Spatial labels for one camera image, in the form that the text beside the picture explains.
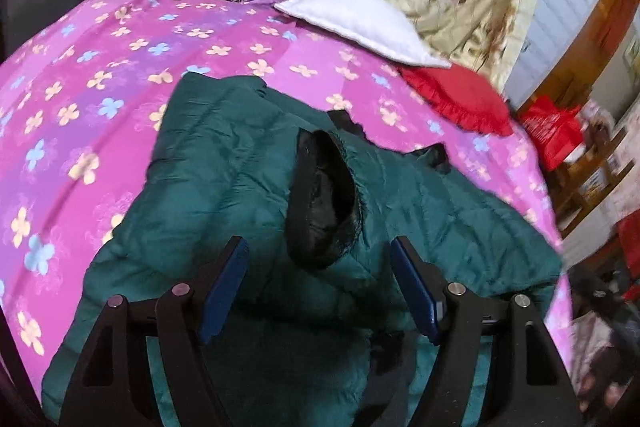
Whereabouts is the brown wooden door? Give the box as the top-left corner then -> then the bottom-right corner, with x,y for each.
520,0 -> 640,108

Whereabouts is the pink floral bedsheet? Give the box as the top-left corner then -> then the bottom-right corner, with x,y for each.
0,0 -> 573,408

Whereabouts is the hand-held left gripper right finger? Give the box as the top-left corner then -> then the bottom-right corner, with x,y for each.
390,236 -> 584,427

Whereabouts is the white pillow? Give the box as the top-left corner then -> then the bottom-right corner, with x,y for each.
274,0 -> 451,68

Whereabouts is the red plastic bag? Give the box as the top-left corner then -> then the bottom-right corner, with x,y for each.
520,94 -> 583,171

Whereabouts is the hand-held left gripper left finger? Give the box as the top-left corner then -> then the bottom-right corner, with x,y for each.
59,236 -> 251,427

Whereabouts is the red ruffled pillow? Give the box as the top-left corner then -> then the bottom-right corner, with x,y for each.
400,64 -> 516,138

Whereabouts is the green puffer jacket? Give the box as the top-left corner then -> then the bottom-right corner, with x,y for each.
41,74 -> 565,427

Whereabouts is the wooden chair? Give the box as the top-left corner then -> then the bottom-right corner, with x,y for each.
550,127 -> 631,238

